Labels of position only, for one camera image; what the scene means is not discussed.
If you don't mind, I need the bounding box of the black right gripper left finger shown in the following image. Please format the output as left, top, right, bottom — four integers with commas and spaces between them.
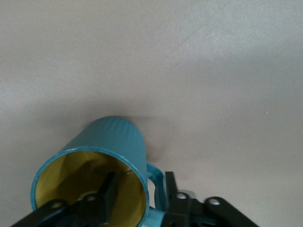
10, 171, 118, 227

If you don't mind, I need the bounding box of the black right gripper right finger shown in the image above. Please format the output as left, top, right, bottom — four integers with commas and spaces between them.
163, 171, 258, 227

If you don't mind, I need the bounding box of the teal cup yellow inside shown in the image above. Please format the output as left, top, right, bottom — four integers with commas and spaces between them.
30, 115, 168, 227

